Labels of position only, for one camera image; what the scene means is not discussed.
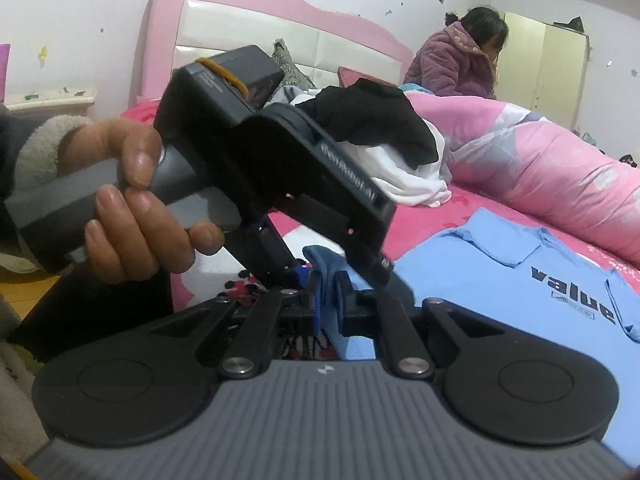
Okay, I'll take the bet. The black garment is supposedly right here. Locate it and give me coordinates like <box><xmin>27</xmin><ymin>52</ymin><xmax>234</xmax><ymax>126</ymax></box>
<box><xmin>299</xmin><ymin>80</ymin><xmax>440</xmax><ymax>170</ymax></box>

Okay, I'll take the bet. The grey green patterned pillow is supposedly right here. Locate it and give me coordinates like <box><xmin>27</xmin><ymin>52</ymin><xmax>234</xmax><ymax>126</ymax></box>
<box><xmin>270</xmin><ymin>37</ymin><xmax>317</xmax><ymax>90</ymax></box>

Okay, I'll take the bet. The white nightstand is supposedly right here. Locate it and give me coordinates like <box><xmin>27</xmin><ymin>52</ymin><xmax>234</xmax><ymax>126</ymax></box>
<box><xmin>5</xmin><ymin>89</ymin><xmax>97</xmax><ymax>121</ymax></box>

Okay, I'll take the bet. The person's left hand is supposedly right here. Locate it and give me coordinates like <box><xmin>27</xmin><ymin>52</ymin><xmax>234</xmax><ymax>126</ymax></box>
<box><xmin>56</xmin><ymin>116</ymin><xmax>225</xmax><ymax>286</ymax></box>

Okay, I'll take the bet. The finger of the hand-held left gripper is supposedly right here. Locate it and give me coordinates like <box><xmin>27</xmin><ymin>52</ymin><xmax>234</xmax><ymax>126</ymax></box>
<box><xmin>239</xmin><ymin>213</ymin><xmax>309</xmax><ymax>292</ymax></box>
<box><xmin>349</xmin><ymin>254</ymin><xmax>395</xmax><ymax>290</ymax></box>

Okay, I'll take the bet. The dark red cushion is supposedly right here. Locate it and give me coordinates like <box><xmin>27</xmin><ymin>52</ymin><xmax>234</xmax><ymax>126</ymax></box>
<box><xmin>337</xmin><ymin>66</ymin><xmax>401</xmax><ymax>90</ymax></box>

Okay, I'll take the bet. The pale yellow wardrobe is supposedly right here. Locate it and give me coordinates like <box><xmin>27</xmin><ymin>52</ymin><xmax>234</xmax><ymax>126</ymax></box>
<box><xmin>492</xmin><ymin>10</ymin><xmax>591</xmax><ymax>131</ymax></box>

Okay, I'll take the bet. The white garment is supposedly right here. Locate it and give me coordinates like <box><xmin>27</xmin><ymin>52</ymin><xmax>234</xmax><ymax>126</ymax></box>
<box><xmin>280</xmin><ymin>85</ymin><xmax>453</xmax><ymax>208</ymax></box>

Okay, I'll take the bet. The shaggy floor rug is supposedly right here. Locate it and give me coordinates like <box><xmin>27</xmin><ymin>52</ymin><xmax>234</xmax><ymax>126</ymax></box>
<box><xmin>0</xmin><ymin>290</ymin><xmax>56</xmax><ymax>461</ymax></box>

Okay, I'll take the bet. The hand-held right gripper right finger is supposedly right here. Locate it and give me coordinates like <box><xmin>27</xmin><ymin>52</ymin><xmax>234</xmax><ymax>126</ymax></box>
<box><xmin>335</xmin><ymin>270</ymin><xmax>511</xmax><ymax>381</ymax></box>

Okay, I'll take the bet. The person's left forearm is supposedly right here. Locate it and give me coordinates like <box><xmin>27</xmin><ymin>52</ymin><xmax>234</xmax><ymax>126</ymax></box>
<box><xmin>0</xmin><ymin>104</ymin><xmax>96</xmax><ymax>273</ymax></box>

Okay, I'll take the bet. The blue t-shirt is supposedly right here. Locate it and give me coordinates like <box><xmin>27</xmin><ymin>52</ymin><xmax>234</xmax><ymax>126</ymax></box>
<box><xmin>302</xmin><ymin>207</ymin><xmax>640</xmax><ymax>461</ymax></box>

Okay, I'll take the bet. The pink padded headboard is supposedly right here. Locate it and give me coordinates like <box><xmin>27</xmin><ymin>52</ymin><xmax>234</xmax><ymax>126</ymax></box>
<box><xmin>129</xmin><ymin>0</ymin><xmax>415</xmax><ymax>111</ymax></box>

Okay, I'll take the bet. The pink floral blanket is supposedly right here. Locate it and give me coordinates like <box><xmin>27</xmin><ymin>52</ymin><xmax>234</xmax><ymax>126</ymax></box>
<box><xmin>120</xmin><ymin>100</ymin><xmax>640</xmax><ymax>361</ymax></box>

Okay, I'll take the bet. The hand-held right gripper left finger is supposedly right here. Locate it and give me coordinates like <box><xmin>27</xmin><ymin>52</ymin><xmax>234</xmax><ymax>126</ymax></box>
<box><xmin>147</xmin><ymin>270</ymin><xmax>322</xmax><ymax>380</ymax></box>

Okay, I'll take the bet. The pink grey floral quilt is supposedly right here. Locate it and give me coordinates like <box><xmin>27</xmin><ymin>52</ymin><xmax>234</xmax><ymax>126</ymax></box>
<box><xmin>400</xmin><ymin>87</ymin><xmax>640</xmax><ymax>261</ymax></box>

